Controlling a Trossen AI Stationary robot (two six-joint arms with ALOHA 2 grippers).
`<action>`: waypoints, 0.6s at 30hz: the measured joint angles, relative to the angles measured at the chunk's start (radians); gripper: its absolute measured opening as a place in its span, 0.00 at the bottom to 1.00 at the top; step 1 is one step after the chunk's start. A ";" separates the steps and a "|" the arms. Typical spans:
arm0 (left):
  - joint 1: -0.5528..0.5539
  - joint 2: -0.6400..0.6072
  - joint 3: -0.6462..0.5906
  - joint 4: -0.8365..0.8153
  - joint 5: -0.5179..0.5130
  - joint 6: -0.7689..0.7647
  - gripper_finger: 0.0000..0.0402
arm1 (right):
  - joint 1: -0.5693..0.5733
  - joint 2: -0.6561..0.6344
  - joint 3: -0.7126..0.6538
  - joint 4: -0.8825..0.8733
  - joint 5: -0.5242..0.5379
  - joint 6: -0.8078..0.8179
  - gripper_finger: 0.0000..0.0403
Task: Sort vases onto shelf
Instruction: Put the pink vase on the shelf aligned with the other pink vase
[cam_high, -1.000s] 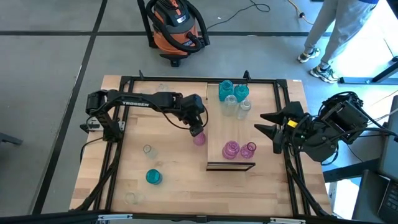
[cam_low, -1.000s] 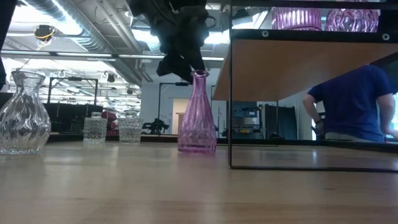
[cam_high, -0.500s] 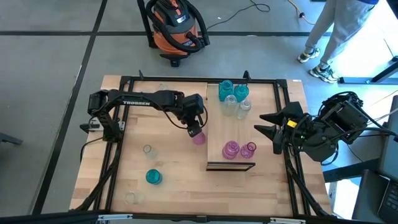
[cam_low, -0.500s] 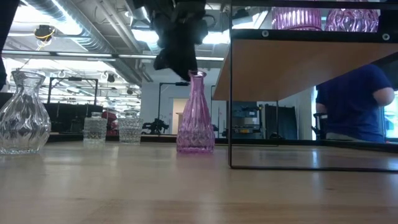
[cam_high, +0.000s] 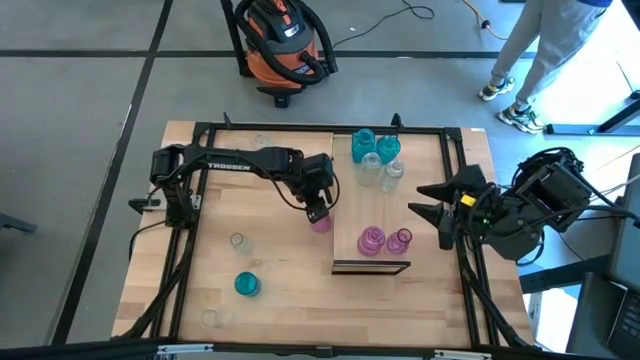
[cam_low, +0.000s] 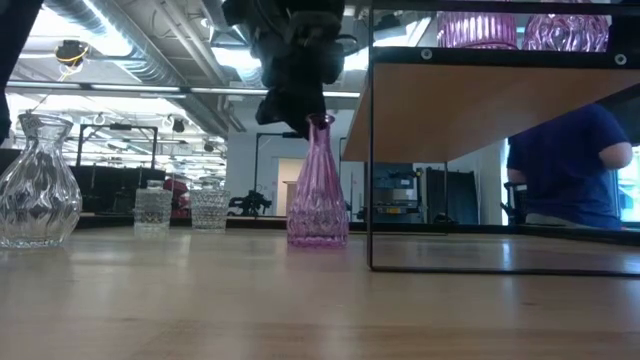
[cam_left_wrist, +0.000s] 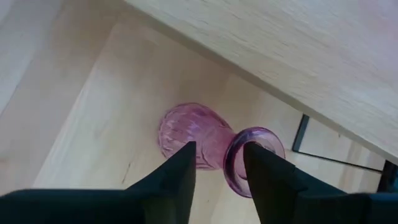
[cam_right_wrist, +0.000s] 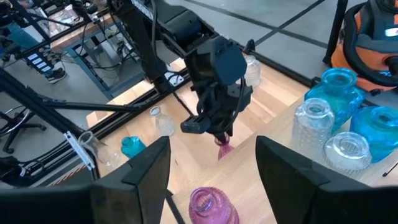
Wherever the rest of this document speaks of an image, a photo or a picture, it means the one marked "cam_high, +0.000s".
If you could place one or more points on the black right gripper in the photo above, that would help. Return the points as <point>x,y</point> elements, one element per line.
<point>477,220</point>

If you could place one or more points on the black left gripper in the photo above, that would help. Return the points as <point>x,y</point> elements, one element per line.
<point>315,177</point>

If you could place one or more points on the pink tall diamond-cut vase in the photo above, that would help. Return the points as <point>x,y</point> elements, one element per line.
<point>322,227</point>

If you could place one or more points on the wooden shelf black metal frame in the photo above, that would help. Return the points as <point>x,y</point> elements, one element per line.
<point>372,210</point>

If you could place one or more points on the pink wide glass vase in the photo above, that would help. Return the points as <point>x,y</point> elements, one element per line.
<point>371,241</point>

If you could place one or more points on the clear fluted glass vase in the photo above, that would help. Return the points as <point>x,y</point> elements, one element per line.
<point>369,170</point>

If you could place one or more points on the pink small bulbous vase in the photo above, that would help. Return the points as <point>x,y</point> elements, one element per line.
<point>399,242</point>

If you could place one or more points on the teal textured glass vase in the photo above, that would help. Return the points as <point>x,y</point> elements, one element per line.
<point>247,284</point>
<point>363,146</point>

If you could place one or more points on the teal shouldered glass vase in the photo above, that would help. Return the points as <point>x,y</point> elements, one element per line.
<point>388,150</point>

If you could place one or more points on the clear swirl bulbous glass vase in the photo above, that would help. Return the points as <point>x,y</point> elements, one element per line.
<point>242,245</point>

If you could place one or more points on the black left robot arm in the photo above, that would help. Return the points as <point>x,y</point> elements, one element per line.
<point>230,160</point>

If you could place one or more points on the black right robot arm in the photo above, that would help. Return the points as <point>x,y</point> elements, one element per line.
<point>555,190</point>

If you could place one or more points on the clear diamond-cut glass jar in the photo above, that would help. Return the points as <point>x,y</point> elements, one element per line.
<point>260,140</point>

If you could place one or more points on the grey desk foot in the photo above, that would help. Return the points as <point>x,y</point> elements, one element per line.
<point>15,223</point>
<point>570,129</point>

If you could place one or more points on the orange black shop vacuum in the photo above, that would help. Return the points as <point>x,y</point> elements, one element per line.
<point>280,60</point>

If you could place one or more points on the black side clamp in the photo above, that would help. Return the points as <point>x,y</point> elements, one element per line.
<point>145,205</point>

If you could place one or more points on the grey monitor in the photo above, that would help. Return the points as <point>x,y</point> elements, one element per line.
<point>629,240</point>

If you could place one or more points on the black stand leg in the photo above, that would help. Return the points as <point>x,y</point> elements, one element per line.
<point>235,40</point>

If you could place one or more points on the person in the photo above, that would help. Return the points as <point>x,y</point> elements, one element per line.
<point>550,30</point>

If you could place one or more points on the black keyboard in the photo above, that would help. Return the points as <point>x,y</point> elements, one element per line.
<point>627,320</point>

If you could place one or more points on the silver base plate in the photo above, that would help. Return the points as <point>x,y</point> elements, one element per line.
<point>195,202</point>

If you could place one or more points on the black table-level camera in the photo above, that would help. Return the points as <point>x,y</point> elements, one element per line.
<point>323,351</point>

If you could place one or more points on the silver mounting bracket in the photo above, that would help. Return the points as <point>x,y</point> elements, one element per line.
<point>185,348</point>
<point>462,355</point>

